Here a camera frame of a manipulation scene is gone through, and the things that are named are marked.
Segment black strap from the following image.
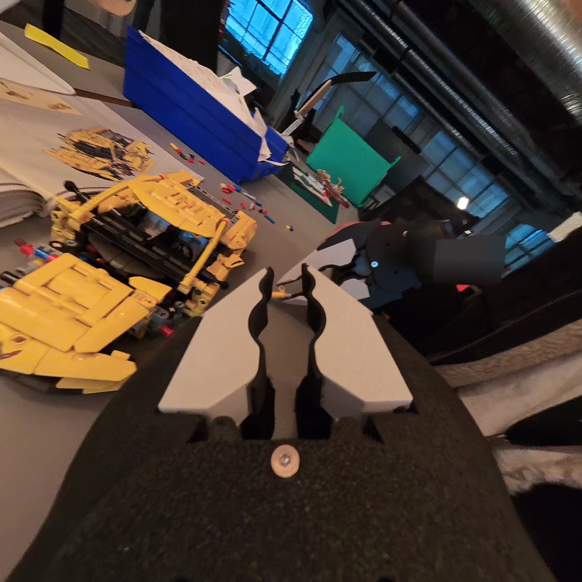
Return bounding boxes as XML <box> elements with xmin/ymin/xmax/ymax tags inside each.
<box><xmin>504</xmin><ymin>407</ymin><xmax>582</xmax><ymax>447</ymax></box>

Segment green white board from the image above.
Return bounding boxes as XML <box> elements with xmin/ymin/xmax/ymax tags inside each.
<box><xmin>291</xmin><ymin>166</ymin><xmax>335</xmax><ymax>208</ymax></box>

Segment toy car instruction booklet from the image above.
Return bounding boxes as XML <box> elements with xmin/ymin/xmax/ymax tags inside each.
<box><xmin>0</xmin><ymin>77</ymin><xmax>204</xmax><ymax>228</ymax></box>

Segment blue storage bin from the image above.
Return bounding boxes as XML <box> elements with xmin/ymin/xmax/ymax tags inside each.
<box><xmin>123</xmin><ymin>25</ymin><xmax>290</xmax><ymax>185</ymax></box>

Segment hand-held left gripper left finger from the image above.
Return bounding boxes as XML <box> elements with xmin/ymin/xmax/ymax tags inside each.
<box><xmin>158</xmin><ymin>267</ymin><xmax>276</xmax><ymax>440</ymax></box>

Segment scattered black toy pins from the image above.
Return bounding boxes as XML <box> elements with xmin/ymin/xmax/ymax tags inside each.
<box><xmin>179</xmin><ymin>152</ymin><xmax>269</xmax><ymax>216</ymax></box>

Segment yellow paper slip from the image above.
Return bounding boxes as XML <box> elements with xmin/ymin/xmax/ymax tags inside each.
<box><xmin>24</xmin><ymin>24</ymin><xmax>91</xmax><ymax>71</ymax></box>

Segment scattered red toy pins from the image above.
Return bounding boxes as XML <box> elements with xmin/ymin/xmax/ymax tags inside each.
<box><xmin>170</xmin><ymin>142</ymin><xmax>269</xmax><ymax>224</ymax></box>

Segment silver air duct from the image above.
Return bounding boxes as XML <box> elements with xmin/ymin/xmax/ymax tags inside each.
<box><xmin>468</xmin><ymin>0</ymin><xmax>582</xmax><ymax>124</ymax></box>

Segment green folding board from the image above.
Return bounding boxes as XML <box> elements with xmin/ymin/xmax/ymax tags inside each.
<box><xmin>306</xmin><ymin>107</ymin><xmax>402</xmax><ymax>208</ymax></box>

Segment grey desk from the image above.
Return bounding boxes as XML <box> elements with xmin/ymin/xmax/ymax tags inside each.
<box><xmin>0</xmin><ymin>20</ymin><xmax>369</xmax><ymax>582</ymax></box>

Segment small wooden model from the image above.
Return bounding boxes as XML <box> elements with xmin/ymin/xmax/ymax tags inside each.
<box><xmin>316</xmin><ymin>169</ymin><xmax>351</xmax><ymax>208</ymax></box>

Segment crumpled white printed paper bags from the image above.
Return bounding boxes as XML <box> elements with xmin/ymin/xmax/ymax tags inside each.
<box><xmin>138</xmin><ymin>29</ymin><xmax>286</xmax><ymax>167</ymax></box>

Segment yellow toy brick car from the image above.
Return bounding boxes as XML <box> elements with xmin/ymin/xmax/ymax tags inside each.
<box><xmin>0</xmin><ymin>170</ymin><xmax>258</xmax><ymax>394</ymax></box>

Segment white shirt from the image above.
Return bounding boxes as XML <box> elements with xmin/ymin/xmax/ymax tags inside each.
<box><xmin>450</xmin><ymin>355</ymin><xmax>582</xmax><ymax>439</ymax></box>

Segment black monitor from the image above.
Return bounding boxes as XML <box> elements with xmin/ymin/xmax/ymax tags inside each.
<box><xmin>364</xmin><ymin>120</ymin><xmax>424</xmax><ymax>182</ymax></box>

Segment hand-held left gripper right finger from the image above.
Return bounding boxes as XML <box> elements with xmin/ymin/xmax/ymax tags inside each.
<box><xmin>296</xmin><ymin>265</ymin><xmax>413</xmax><ymax>440</ymax></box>

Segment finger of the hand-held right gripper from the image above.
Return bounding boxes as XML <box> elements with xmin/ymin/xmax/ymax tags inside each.
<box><xmin>284</xmin><ymin>277</ymin><xmax>378</xmax><ymax>306</ymax></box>
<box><xmin>276</xmin><ymin>239</ymin><xmax>358</xmax><ymax>289</ymax></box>

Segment green cutting mat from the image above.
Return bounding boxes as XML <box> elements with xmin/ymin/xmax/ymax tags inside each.
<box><xmin>277</xmin><ymin>161</ymin><xmax>341</xmax><ymax>225</ymax></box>

